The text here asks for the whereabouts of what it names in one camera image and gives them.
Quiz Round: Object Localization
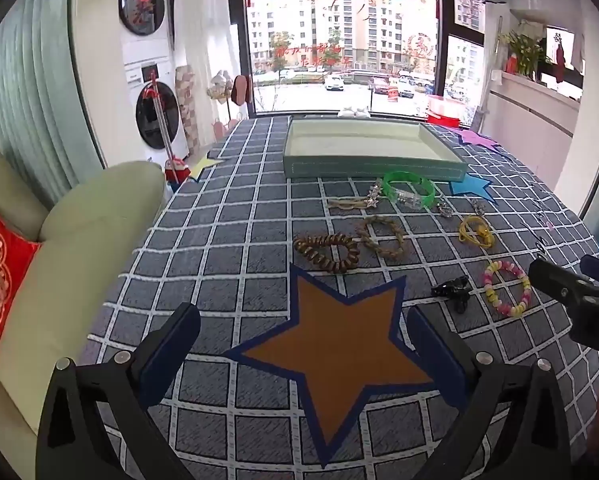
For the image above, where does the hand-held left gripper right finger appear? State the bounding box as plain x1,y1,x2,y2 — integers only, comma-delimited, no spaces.
407,305,573,480

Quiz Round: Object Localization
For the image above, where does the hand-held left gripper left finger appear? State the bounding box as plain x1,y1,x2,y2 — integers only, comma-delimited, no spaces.
36,301,203,480

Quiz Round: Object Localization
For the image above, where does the pink yellow bead bracelet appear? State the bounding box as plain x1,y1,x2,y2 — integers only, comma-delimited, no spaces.
482,259,531,318

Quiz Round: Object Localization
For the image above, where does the yellow hair tie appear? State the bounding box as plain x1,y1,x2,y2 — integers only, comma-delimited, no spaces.
458,215,495,250

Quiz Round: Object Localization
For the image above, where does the brown braided bracelet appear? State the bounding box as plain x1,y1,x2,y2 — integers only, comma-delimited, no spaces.
355,215,409,261

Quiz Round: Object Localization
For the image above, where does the silver rhinestone hair clip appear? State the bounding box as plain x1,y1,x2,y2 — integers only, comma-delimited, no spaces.
364,178,384,207

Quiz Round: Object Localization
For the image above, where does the gold bunny hair clip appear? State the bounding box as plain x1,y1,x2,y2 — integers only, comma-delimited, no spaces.
328,196,375,211

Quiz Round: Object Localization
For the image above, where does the green plastic bangle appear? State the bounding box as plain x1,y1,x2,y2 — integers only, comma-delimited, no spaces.
382,171,436,211

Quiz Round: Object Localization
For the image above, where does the teal jewelry tray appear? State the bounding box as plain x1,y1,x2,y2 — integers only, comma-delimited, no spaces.
283,117,467,182

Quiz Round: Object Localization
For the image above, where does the black hair clip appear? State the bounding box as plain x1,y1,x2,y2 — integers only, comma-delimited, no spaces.
431,275,471,314

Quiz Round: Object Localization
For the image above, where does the grey checked star tablecloth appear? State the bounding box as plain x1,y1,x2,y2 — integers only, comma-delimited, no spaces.
74,112,599,480

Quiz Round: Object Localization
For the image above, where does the pale green sofa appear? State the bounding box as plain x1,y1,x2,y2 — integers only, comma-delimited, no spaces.
0,132,166,441

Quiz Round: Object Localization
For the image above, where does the white cabinet counter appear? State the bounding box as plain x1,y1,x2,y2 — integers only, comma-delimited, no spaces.
487,70,580,201

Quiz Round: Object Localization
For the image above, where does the red embroidered cushion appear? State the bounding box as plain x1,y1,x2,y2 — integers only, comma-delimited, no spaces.
0,192,43,371

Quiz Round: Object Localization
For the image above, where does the red mop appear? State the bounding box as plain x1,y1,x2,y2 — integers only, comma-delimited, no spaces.
147,72,191,183

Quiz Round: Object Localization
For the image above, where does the red plastic basin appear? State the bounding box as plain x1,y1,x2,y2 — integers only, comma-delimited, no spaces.
426,94,463,128

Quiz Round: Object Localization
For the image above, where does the green potted plant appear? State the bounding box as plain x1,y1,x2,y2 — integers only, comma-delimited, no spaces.
499,22,550,78

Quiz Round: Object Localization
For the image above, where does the white washing machine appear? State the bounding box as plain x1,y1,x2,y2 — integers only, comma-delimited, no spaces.
124,60,190,153

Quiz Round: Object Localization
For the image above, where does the checkered board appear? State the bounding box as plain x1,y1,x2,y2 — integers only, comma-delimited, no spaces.
176,65,200,148

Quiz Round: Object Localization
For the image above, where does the plush flower bouquet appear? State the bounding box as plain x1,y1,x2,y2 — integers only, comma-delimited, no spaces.
207,70,233,106

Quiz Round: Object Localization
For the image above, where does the large window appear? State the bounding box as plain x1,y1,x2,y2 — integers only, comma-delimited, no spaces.
228,0,485,116

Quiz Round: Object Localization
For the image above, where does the white stacked dryer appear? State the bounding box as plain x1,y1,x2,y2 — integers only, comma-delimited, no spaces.
114,0,175,68

